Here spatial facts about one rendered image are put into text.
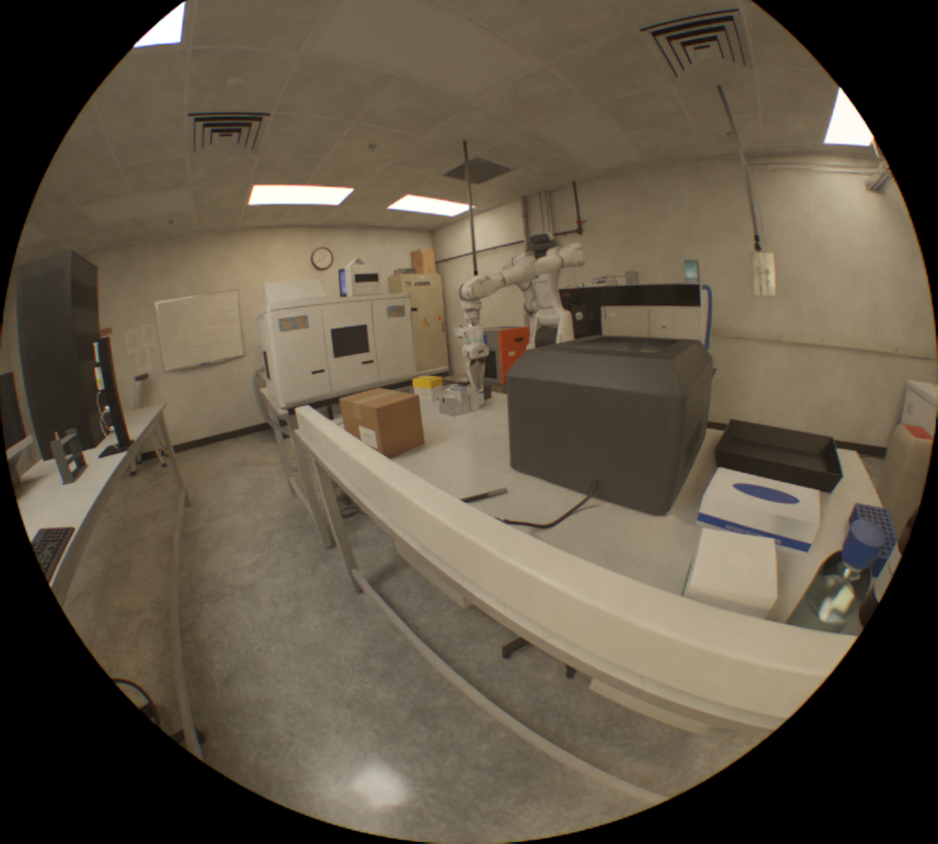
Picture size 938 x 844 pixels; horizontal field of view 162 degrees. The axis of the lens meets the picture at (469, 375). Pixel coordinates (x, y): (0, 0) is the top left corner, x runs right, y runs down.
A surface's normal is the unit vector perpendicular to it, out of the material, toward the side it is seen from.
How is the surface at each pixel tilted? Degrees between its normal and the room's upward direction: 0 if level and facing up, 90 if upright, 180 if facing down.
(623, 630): 90
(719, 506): 90
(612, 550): 0
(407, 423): 90
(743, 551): 0
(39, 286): 90
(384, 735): 0
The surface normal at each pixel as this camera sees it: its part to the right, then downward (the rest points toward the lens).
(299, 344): 0.67, 0.10
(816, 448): -0.78, -0.09
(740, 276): -0.74, 0.18
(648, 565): -0.07, -0.98
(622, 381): -0.62, -0.48
